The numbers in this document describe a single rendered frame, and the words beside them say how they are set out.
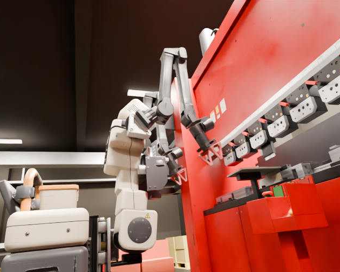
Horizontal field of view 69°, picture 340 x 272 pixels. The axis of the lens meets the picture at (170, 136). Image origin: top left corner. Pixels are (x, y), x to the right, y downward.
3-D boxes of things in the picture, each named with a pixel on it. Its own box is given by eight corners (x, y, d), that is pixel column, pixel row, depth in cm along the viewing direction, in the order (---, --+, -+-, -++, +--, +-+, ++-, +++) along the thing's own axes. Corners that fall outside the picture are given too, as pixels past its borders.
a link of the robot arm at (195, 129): (185, 129, 122) (190, 124, 118) (196, 124, 126) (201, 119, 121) (193, 141, 121) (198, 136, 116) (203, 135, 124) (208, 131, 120)
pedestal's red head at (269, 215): (252, 234, 94) (242, 187, 101) (281, 230, 101) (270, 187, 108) (298, 230, 78) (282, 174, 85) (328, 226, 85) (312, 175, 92)
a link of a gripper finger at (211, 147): (221, 158, 119) (210, 142, 121) (229, 154, 113) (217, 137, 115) (211, 165, 116) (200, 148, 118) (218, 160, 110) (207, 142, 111)
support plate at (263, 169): (226, 177, 153) (226, 175, 153) (263, 175, 160) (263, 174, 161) (242, 169, 137) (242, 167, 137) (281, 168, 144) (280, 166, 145)
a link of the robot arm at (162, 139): (151, 99, 178) (155, 90, 169) (159, 100, 180) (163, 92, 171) (156, 155, 162) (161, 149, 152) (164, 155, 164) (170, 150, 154)
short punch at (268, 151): (264, 160, 160) (260, 147, 164) (266, 160, 161) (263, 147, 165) (274, 155, 152) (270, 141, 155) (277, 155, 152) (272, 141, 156)
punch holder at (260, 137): (252, 149, 167) (246, 127, 174) (263, 149, 170) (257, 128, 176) (265, 141, 154) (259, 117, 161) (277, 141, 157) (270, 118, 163)
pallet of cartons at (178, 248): (196, 262, 685) (192, 235, 712) (217, 264, 581) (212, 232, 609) (166, 266, 656) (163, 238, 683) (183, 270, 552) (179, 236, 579)
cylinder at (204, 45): (202, 69, 264) (196, 36, 282) (222, 71, 270) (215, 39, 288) (215, 48, 236) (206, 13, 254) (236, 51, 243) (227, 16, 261)
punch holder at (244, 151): (237, 158, 185) (232, 138, 191) (247, 158, 187) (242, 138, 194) (247, 152, 172) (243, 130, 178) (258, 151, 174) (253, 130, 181)
